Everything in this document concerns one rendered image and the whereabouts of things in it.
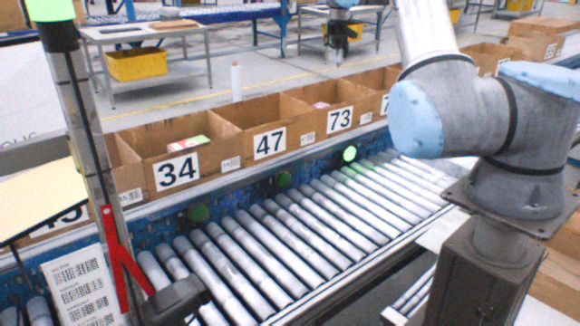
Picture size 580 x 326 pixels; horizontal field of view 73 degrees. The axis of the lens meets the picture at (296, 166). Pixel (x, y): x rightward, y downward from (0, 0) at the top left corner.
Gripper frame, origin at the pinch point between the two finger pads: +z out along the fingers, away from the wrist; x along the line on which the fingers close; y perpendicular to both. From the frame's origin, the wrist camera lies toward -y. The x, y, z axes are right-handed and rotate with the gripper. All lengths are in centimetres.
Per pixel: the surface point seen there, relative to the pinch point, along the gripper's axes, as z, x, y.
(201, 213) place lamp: 37, 13, 83
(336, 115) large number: 20.2, 8.4, 8.6
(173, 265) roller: 44, 24, 101
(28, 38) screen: -36, 48, 124
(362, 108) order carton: 20.9, 9.1, -8.7
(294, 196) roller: 45, 18, 43
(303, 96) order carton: 20.5, -20.4, 3.2
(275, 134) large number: 19.9, 6.7, 43.2
